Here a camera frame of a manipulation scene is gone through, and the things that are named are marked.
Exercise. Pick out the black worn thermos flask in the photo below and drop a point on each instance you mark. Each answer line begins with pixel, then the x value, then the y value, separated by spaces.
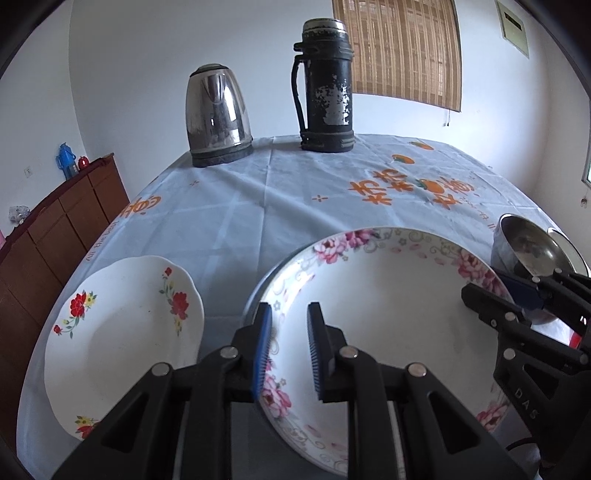
pixel 328 92

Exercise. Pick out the wall electrical panel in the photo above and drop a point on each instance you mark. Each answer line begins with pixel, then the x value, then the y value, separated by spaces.
pixel 512 27

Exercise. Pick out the blue water bottle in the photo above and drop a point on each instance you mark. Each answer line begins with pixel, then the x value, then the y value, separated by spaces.
pixel 66 159

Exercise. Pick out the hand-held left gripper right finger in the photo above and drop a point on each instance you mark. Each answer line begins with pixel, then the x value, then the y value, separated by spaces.
pixel 316 350

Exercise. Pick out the brown wooden cabinet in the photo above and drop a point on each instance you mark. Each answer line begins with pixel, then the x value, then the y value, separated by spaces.
pixel 55 230

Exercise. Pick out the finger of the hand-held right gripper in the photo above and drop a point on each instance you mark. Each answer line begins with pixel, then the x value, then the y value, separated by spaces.
pixel 489 307
pixel 526 295

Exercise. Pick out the steel electric kettle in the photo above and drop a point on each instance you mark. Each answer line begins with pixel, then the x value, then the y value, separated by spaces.
pixel 217 115

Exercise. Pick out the small steel bowl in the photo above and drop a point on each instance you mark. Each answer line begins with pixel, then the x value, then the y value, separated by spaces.
pixel 521 249

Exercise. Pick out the white plate with red flowers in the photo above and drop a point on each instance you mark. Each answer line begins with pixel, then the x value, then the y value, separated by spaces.
pixel 120 341

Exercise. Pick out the light blue printed tablecloth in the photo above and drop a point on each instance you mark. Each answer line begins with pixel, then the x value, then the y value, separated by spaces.
pixel 277 207

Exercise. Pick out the bamboo window blind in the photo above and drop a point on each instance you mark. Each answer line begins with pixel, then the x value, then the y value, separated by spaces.
pixel 401 46

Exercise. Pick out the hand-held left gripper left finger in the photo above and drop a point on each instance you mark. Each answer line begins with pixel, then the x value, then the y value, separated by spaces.
pixel 262 350

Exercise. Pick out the white plate with pink flowers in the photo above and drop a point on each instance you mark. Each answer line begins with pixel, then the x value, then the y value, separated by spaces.
pixel 397 314

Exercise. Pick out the white window frame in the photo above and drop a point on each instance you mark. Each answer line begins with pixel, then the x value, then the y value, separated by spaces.
pixel 587 170

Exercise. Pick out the small red container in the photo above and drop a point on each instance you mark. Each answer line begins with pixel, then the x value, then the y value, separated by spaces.
pixel 83 163

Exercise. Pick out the clear plastic bag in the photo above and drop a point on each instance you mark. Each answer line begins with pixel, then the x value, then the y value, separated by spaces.
pixel 18 213

